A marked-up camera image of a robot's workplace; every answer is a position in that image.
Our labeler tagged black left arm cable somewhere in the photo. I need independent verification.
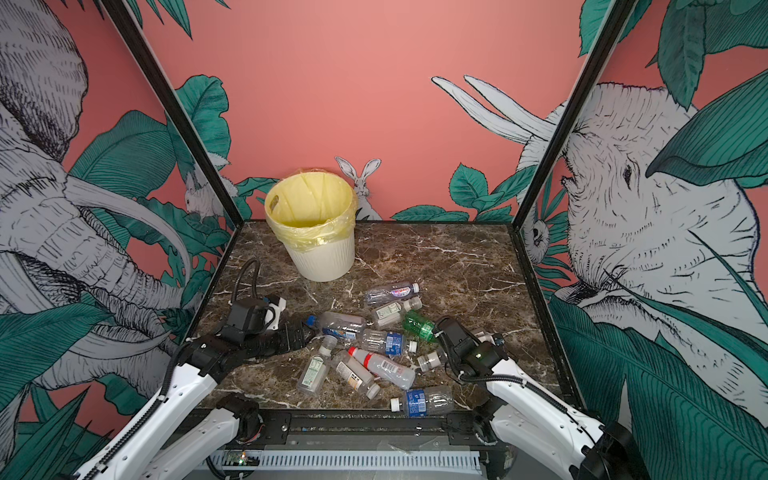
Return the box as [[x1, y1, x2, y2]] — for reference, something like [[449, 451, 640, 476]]
[[77, 257, 263, 480]]

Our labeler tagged bottle red green label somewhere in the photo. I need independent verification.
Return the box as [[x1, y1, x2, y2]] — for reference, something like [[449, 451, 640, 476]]
[[417, 348, 447, 373]]

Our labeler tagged clear bottle white label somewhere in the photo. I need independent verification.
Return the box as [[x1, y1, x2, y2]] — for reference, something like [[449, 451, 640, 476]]
[[373, 296, 423, 329]]

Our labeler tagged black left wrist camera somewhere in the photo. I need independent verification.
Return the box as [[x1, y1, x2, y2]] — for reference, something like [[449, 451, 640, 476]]
[[221, 295, 287, 341]]

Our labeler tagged black right corner frame post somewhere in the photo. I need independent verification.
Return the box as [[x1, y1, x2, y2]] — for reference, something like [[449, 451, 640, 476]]
[[512, 0, 638, 229]]

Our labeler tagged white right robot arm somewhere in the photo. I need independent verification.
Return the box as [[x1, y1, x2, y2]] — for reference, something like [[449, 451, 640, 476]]
[[433, 317, 650, 479]]

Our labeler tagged yellow plastic bin liner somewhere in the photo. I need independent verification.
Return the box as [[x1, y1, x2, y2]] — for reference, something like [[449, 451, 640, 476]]
[[264, 170, 358, 252]]

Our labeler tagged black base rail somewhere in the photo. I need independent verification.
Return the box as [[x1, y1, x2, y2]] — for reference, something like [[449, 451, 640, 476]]
[[251, 409, 487, 448]]

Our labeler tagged white bottle red ring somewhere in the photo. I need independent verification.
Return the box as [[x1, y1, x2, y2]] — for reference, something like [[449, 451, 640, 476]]
[[347, 346, 419, 390]]

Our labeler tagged black corner frame post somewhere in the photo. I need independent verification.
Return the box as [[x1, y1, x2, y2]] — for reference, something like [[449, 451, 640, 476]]
[[512, 0, 638, 229], [98, 0, 244, 229]]

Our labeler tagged clear bottle blue label centre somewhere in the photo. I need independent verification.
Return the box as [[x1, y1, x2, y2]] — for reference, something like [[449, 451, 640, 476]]
[[359, 330, 418, 358]]

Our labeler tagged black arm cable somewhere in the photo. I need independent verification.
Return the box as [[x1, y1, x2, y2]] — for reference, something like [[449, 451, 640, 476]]
[[77, 257, 263, 480], [455, 359, 601, 445]]

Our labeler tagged clear bottle blue cap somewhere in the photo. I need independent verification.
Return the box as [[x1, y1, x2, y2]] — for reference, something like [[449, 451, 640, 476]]
[[306, 311, 366, 341]]

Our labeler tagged clear bottle brown label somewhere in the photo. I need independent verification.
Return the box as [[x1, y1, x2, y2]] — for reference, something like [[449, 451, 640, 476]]
[[331, 351, 381, 400]]

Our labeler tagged clear bottle purple label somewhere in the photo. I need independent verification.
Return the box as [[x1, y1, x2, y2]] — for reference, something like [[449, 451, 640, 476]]
[[364, 282, 420, 306]]

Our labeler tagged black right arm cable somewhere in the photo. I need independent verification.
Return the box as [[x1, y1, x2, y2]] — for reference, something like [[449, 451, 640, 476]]
[[455, 359, 601, 445]]

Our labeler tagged white ribbed waste bin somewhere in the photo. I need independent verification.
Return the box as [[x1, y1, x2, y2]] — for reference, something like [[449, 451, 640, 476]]
[[279, 230, 355, 282]]

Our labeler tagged front bottle blue label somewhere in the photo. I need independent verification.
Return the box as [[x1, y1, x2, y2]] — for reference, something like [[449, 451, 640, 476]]
[[390, 386, 455, 418]]

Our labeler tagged green plastic bottle yellow cap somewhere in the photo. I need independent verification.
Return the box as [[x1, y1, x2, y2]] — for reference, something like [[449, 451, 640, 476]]
[[402, 310, 435, 343]]

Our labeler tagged black left corner frame post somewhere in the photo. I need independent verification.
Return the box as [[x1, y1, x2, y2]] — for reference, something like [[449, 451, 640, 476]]
[[98, 0, 244, 229]]

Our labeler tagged white vented cable duct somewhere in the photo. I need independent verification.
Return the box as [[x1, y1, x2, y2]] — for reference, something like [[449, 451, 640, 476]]
[[210, 450, 483, 475]]

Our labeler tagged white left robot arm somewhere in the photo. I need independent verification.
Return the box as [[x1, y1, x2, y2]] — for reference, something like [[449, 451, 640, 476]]
[[71, 321, 315, 479]]

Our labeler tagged clear bottle green label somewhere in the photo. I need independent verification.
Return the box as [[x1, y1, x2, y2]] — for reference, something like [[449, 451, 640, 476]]
[[297, 335, 338, 395]]

